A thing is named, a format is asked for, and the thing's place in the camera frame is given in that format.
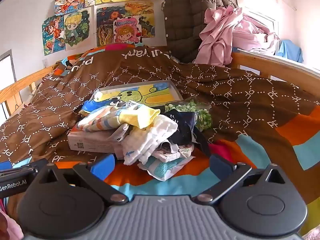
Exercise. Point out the white wall socket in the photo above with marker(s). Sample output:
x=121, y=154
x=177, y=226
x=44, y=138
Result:
x=45, y=63

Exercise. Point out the white muslin cloth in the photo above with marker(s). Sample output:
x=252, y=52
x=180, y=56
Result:
x=145, y=140

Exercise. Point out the teal white tissue packet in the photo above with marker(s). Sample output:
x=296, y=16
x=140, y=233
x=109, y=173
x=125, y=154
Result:
x=162, y=167

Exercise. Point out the blond cartoon child poster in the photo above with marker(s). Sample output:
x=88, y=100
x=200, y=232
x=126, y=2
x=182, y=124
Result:
x=75, y=30

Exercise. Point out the brown puffer jacket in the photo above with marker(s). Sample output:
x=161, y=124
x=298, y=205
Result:
x=185, y=17

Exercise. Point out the orange-haired girl blue poster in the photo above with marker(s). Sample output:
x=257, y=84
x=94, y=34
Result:
x=52, y=35

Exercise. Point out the shallow box with drawing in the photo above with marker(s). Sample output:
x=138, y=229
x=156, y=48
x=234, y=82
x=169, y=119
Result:
x=150, y=92

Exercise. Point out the navy dotted cloth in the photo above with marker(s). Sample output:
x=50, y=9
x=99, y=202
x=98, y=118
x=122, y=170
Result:
x=182, y=122

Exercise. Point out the sea fish painting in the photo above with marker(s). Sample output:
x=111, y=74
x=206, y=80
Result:
x=107, y=22

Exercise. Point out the pastel striped cloth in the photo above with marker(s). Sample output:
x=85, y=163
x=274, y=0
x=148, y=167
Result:
x=105, y=120

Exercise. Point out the blue cloth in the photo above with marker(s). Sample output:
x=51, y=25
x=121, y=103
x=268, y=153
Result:
x=290, y=51

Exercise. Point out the cartoon girl pastel poster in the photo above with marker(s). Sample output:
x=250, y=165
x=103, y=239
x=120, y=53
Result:
x=70, y=1

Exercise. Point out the brown printed blanket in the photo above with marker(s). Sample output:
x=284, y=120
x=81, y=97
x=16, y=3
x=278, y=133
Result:
x=225, y=87

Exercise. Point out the pink cartoon girl poster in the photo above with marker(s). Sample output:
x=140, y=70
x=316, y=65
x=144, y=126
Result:
x=126, y=32

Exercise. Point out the pink crumpled shirt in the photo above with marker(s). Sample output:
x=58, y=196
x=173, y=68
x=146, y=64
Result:
x=215, y=37

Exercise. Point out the bright window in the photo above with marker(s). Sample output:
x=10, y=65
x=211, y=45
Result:
x=265, y=22

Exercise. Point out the wooden bed frame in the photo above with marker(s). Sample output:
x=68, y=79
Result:
x=250, y=58

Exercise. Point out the pink folded bedding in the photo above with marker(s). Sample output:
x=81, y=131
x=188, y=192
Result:
x=252, y=35

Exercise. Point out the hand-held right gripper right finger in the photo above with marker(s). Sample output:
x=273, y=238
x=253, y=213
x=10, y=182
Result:
x=217, y=166

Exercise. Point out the yellow ribbed cloth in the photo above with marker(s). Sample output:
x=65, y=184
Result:
x=142, y=117

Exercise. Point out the green print plastic bag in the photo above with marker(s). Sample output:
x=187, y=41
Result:
x=197, y=110

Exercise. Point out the white flat cardboard box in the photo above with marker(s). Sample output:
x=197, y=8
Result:
x=92, y=142

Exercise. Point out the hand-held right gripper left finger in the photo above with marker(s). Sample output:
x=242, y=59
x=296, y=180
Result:
x=102, y=166

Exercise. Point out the white cartoon print cloth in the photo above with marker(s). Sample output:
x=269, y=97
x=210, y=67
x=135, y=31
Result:
x=175, y=152

